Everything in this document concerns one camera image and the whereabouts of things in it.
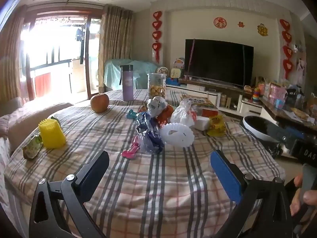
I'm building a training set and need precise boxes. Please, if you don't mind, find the orange snack box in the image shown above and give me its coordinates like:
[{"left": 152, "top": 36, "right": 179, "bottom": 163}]
[{"left": 181, "top": 94, "right": 218, "bottom": 109}]

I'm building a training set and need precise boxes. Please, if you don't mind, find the clear cookie jar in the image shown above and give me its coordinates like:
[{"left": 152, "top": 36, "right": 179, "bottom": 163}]
[{"left": 147, "top": 73, "right": 166, "bottom": 100}]

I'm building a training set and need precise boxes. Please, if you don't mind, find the white blue paper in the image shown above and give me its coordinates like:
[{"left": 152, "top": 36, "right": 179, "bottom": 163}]
[{"left": 147, "top": 96, "right": 167, "bottom": 117}]

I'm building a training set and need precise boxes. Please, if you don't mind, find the pink sofa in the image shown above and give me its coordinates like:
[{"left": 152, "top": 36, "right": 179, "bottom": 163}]
[{"left": 0, "top": 97, "right": 75, "bottom": 152}]

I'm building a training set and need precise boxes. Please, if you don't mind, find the purple drink bottle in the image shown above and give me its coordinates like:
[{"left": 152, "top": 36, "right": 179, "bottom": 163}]
[{"left": 120, "top": 65, "right": 134, "bottom": 102}]

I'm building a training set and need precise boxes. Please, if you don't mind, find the beige window curtain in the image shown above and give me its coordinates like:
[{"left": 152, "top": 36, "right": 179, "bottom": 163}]
[
  {"left": 98, "top": 4, "right": 135, "bottom": 90},
  {"left": 0, "top": 5, "right": 32, "bottom": 105}
]

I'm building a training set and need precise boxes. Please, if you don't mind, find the blue plastic bag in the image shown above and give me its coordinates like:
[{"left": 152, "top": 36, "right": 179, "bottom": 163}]
[{"left": 136, "top": 112, "right": 165, "bottom": 154}]

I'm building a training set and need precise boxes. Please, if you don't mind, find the stacking rings toy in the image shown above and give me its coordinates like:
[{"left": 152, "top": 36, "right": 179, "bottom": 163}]
[{"left": 251, "top": 87, "right": 260, "bottom": 104}]

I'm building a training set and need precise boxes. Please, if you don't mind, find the white television cabinet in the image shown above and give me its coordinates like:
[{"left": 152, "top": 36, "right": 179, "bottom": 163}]
[{"left": 165, "top": 79, "right": 263, "bottom": 117}]

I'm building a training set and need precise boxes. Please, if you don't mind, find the white trash bin black liner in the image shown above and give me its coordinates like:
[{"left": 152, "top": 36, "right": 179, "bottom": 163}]
[{"left": 242, "top": 115, "right": 283, "bottom": 159}]

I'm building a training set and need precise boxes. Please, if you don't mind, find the pink plastic box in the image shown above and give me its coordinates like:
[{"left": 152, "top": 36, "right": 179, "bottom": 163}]
[{"left": 269, "top": 83, "right": 288, "bottom": 105}]

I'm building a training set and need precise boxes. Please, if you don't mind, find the orange red snack packet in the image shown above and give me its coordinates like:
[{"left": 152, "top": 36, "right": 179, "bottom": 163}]
[{"left": 157, "top": 105, "right": 174, "bottom": 127}]

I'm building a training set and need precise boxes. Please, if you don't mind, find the yellow snack packet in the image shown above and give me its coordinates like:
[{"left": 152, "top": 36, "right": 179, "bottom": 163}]
[{"left": 207, "top": 115, "right": 227, "bottom": 137}]

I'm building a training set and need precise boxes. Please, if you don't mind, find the balcony glass door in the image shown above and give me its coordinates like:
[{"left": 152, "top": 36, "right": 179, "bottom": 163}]
[{"left": 22, "top": 10, "right": 102, "bottom": 100}]

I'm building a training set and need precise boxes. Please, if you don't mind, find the red apple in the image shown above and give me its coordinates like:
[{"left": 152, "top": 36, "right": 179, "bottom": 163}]
[{"left": 90, "top": 93, "right": 110, "bottom": 113}]

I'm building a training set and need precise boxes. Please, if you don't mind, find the yellow figure wall sticker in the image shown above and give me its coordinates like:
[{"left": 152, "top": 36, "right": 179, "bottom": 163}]
[{"left": 257, "top": 23, "right": 269, "bottom": 36}]

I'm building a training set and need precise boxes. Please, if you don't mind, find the plaid blanket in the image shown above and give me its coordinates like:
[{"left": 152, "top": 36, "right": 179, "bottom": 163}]
[{"left": 4, "top": 89, "right": 285, "bottom": 238}]

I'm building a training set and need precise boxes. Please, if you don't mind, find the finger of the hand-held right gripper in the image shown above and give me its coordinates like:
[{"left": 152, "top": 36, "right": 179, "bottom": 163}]
[
  {"left": 269, "top": 119, "right": 298, "bottom": 143},
  {"left": 284, "top": 127, "right": 306, "bottom": 140}
]

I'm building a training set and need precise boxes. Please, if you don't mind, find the black flat television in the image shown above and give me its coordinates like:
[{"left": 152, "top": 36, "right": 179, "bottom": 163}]
[{"left": 184, "top": 39, "right": 254, "bottom": 88}]

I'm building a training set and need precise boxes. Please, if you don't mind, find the white printed plastic bag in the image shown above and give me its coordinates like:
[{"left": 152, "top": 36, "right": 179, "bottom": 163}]
[{"left": 170, "top": 99, "right": 199, "bottom": 129}]

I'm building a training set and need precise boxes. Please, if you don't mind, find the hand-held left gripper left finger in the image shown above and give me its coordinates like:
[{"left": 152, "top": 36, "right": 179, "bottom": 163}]
[{"left": 29, "top": 150, "right": 110, "bottom": 238}]

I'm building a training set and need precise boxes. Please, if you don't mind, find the yellow ribbed plastic cup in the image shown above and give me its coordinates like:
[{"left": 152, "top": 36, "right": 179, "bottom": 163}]
[{"left": 38, "top": 119, "right": 67, "bottom": 149}]

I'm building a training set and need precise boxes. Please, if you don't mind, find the brown cluttered side table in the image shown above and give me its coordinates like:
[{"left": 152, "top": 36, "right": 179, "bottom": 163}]
[{"left": 259, "top": 97, "right": 317, "bottom": 129}]

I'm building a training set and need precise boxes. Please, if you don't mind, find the person's right hand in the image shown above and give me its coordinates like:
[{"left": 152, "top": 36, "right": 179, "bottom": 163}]
[{"left": 289, "top": 174, "right": 317, "bottom": 217}]

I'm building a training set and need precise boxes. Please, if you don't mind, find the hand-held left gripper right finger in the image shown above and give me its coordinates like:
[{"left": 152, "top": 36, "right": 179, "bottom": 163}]
[{"left": 210, "top": 150, "right": 294, "bottom": 238}]

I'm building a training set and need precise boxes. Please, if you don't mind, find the toy house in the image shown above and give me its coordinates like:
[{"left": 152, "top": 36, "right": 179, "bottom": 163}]
[{"left": 173, "top": 58, "right": 186, "bottom": 70}]

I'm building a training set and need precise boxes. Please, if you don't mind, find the red cardboard box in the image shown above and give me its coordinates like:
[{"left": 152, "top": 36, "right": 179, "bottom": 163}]
[{"left": 201, "top": 108, "right": 218, "bottom": 117}]

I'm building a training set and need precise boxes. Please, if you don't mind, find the red heart string decoration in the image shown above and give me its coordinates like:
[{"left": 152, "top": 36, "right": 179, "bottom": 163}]
[
  {"left": 280, "top": 19, "right": 294, "bottom": 78},
  {"left": 152, "top": 11, "right": 162, "bottom": 63}
]

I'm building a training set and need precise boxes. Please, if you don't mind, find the white foam box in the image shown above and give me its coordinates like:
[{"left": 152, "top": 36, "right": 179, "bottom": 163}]
[{"left": 194, "top": 116, "right": 211, "bottom": 131}]

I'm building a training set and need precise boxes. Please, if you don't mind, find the teal covered furniture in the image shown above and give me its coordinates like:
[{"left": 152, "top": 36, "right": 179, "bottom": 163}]
[{"left": 103, "top": 59, "right": 161, "bottom": 90}]

